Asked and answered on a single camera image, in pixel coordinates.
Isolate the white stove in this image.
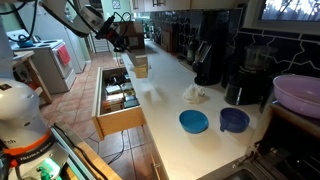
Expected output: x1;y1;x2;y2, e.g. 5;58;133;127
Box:
5;29;78;95

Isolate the white refrigerator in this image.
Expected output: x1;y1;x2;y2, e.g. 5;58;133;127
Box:
13;0;92;75

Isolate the orange and white box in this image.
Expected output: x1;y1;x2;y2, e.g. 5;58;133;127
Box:
102;92;125;112

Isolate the brown wooden board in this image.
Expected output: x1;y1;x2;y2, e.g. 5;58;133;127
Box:
161;24;178;53

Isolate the black dish rack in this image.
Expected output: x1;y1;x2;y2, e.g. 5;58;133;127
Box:
254;114;320;180

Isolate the wooden cart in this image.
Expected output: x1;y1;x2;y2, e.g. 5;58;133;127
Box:
12;50;54;108

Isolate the white slatted vent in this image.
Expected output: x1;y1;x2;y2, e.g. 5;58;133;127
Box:
90;34;110;54

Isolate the red towel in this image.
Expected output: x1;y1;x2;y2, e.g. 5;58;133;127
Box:
56;45;72;67

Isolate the wooden drawer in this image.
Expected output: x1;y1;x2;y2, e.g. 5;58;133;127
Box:
91;66;147;141

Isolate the small white box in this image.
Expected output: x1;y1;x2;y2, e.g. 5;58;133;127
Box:
105;84;122;96

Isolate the blue bowl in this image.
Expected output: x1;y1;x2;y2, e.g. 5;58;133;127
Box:
178;109;210;135

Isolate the purple bowl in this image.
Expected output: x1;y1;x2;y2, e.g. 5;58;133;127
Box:
272;74;320;120

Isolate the dark blue handled cup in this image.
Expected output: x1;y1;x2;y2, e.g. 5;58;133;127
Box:
219;107;251;134

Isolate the metal sink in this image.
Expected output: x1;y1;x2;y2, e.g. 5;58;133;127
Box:
196;156;278;180

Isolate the dark bottle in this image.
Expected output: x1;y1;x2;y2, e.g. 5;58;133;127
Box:
185;37;196;66

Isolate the window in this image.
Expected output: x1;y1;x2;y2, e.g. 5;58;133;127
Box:
243;0;320;34

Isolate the cardboard box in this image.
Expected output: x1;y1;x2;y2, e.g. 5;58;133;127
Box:
116;20;146;51

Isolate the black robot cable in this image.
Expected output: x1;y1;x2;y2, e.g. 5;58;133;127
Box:
0;0;133;44

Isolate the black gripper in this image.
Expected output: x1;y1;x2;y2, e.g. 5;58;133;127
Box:
95;14;134;57

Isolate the dark blue box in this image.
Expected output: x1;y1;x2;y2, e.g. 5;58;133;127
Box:
122;94;140;110

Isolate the black floor cable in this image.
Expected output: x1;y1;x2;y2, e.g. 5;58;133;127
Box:
106;129;126;166

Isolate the teal kettle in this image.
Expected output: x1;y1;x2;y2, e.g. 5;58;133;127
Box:
16;34;35;49

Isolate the black blender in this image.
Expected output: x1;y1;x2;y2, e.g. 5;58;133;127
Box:
224;45;278;107

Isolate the metal cabinet handle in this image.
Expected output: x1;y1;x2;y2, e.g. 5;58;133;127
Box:
150;161;163;180

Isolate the wooden robot mount platform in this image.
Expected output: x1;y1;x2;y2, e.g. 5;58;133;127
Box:
51;122;122;180

